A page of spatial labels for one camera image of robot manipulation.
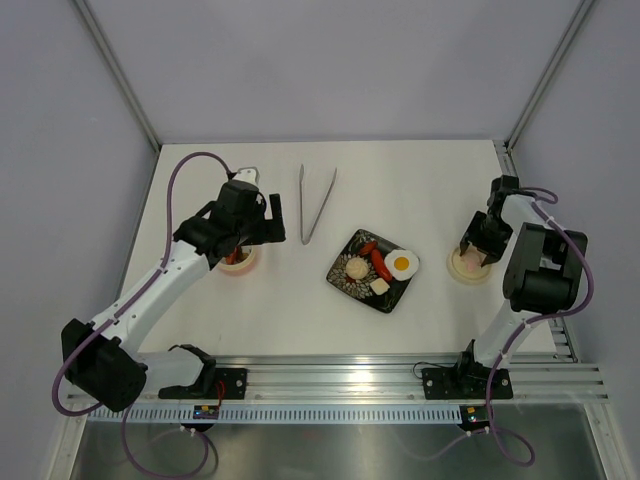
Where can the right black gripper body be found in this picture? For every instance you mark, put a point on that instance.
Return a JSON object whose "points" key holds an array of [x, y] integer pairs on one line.
{"points": [[488, 233]]}

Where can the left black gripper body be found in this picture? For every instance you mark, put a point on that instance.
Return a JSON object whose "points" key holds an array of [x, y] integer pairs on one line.
{"points": [[256, 229]]}

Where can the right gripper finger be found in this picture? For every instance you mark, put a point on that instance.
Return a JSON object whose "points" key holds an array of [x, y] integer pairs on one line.
{"points": [[491, 255], [463, 246]]}

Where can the cream lunch box lid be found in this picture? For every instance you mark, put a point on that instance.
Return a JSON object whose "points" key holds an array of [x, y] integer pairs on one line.
{"points": [[468, 268]]}

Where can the metal tongs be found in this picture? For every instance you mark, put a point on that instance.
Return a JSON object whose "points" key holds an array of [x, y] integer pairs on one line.
{"points": [[312, 204]]}

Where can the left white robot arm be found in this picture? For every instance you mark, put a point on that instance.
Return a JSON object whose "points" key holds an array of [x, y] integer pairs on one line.
{"points": [[102, 358]]}

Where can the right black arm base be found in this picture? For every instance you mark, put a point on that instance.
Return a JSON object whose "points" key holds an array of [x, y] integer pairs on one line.
{"points": [[448, 383]]}

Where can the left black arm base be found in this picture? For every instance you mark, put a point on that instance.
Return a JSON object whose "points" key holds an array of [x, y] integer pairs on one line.
{"points": [[229, 383]]}

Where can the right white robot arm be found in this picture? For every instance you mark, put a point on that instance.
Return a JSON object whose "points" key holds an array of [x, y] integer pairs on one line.
{"points": [[546, 275]]}

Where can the cream pink lunch box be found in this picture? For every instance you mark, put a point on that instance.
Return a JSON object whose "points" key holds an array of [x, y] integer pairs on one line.
{"points": [[240, 268]]}

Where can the fried egg toy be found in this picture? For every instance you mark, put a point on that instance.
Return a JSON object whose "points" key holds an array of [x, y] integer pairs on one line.
{"points": [[402, 264]]}

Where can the red sausage toy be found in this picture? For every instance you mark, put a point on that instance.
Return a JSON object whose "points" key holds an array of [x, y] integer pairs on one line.
{"points": [[379, 265]]}

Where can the cream tofu block toy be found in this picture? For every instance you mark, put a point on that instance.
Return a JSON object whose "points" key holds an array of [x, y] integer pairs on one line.
{"points": [[379, 286]]}

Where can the small red shrimp toy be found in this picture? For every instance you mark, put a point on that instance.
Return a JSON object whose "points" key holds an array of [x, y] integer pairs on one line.
{"points": [[368, 248]]}

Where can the white steamed bun toy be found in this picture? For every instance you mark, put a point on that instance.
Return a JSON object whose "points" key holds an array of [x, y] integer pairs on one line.
{"points": [[357, 268]]}

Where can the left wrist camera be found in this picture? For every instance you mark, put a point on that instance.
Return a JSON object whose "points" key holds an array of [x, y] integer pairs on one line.
{"points": [[248, 175]]}

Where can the right aluminium frame post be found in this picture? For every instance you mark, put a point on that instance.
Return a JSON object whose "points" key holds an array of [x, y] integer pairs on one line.
{"points": [[577, 22]]}

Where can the aluminium frame post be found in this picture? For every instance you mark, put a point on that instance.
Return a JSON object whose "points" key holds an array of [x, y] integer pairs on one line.
{"points": [[91, 23], [577, 22]]}

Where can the left aluminium frame post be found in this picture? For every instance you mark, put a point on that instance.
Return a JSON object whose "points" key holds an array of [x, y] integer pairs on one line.
{"points": [[91, 23]]}

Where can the white slotted cable duct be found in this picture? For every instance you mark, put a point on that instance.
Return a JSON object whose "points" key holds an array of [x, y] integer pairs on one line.
{"points": [[285, 414]]}

